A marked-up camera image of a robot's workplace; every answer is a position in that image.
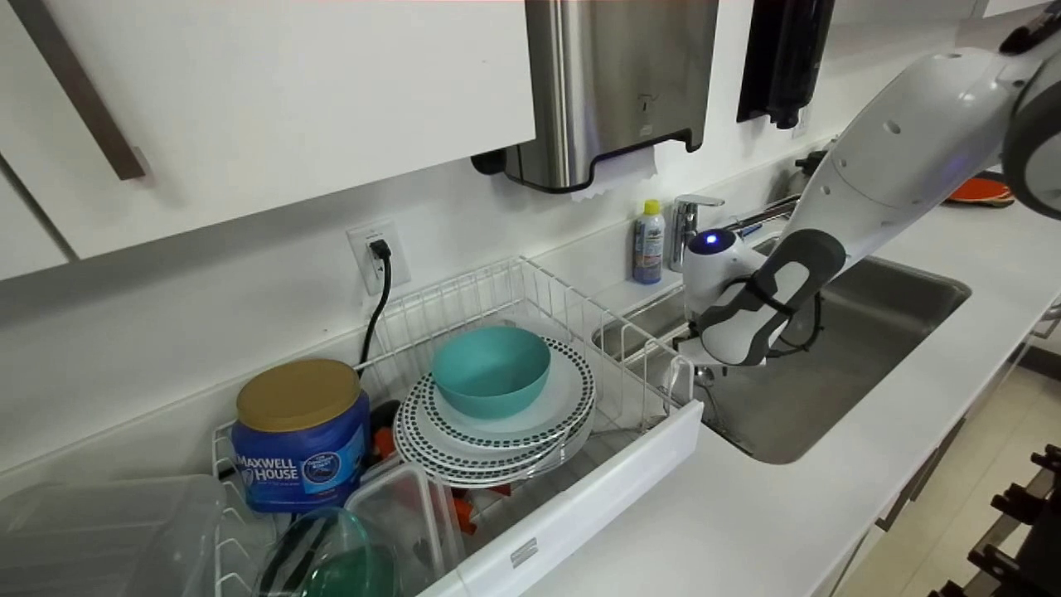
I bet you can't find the white upper cabinet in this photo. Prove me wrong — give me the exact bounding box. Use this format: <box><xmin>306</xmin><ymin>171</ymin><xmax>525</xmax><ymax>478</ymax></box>
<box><xmin>0</xmin><ymin>0</ymin><xmax>542</xmax><ymax>286</ymax></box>

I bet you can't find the clear glass container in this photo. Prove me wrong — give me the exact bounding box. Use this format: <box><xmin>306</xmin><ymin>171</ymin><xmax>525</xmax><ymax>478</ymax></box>
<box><xmin>343</xmin><ymin>457</ymin><xmax>468</xmax><ymax>595</ymax></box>

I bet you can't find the black power cable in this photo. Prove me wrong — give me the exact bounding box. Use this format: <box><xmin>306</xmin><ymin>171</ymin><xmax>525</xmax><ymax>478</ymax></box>
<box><xmin>356</xmin><ymin>237</ymin><xmax>398</xmax><ymax>375</ymax></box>

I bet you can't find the black hanging cloth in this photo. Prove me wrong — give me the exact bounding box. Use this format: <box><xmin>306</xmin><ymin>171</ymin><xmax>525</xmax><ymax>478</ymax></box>
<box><xmin>737</xmin><ymin>0</ymin><xmax>838</xmax><ymax>134</ymax></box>

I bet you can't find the grey cabinet handle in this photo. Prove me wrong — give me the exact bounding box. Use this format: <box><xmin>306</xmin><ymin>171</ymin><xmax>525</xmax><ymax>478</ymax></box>
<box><xmin>12</xmin><ymin>0</ymin><xmax>154</xmax><ymax>182</ymax></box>

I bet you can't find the light blue bowl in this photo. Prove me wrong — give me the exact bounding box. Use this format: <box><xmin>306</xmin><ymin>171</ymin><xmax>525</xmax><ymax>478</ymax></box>
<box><xmin>427</xmin><ymin>323</ymin><xmax>553</xmax><ymax>422</ymax></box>

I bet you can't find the stainless steel sink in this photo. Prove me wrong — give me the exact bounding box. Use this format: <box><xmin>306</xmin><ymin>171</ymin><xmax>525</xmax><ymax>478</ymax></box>
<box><xmin>593</xmin><ymin>253</ymin><xmax>974</xmax><ymax>467</ymax></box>

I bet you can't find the green translucent bowl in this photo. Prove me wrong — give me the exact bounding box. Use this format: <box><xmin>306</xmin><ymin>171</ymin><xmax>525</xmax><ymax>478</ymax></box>
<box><xmin>260</xmin><ymin>503</ymin><xmax>402</xmax><ymax>597</ymax></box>

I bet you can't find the black metal rack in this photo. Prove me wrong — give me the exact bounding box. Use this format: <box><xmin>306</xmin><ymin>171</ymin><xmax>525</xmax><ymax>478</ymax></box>
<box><xmin>931</xmin><ymin>440</ymin><xmax>1061</xmax><ymax>597</ymax></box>

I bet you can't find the white dish rack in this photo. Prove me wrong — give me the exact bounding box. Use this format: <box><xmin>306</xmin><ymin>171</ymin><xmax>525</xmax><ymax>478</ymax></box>
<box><xmin>208</xmin><ymin>255</ymin><xmax>706</xmax><ymax>597</ymax></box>

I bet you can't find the stainless paper towel dispenser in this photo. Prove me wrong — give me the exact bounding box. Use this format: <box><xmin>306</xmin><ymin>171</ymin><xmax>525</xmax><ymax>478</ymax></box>
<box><xmin>474</xmin><ymin>0</ymin><xmax>724</xmax><ymax>194</ymax></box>

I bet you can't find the dish soap bottle yellow cap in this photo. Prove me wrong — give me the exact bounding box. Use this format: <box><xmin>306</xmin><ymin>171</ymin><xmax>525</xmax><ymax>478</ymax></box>
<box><xmin>632</xmin><ymin>196</ymin><xmax>671</xmax><ymax>289</ymax></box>

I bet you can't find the chrome faucet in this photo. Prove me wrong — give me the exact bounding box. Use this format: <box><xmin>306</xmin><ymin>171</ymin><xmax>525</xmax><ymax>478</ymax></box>
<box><xmin>661</xmin><ymin>194</ymin><xmax>798</xmax><ymax>277</ymax></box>

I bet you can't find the white wall outlet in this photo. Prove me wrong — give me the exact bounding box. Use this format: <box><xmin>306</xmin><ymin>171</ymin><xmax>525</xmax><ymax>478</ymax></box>
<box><xmin>344</xmin><ymin>219</ymin><xmax>415</xmax><ymax>297</ymax></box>

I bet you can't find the orange round object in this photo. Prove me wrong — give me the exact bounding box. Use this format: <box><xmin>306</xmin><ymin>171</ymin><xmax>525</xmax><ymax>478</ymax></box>
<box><xmin>949</xmin><ymin>174</ymin><xmax>1019</xmax><ymax>214</ymax></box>

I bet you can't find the blue coffee can tan lid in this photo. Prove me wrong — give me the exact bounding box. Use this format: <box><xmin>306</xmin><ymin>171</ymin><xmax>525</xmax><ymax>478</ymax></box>
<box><xmin>230</xmin><ymin>354</ymin><xmax>376</xmax><ymax>517</ymax></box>

